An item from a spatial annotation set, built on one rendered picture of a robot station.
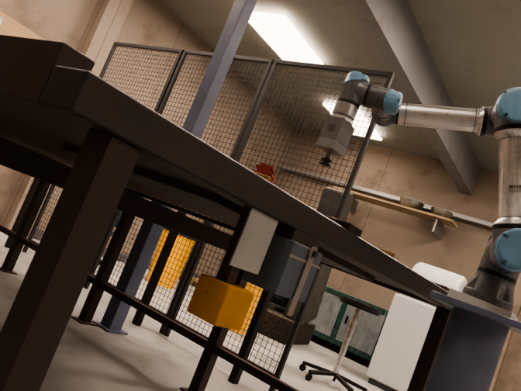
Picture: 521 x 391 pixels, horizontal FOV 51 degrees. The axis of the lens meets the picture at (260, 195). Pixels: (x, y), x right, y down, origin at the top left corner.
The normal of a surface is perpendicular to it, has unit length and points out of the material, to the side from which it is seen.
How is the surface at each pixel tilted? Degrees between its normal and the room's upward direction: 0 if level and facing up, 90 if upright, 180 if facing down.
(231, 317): 90
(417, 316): 90
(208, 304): 90
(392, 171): 90
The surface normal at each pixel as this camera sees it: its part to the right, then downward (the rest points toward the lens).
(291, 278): 0.76, 0.23
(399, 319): -0.48, -0.29
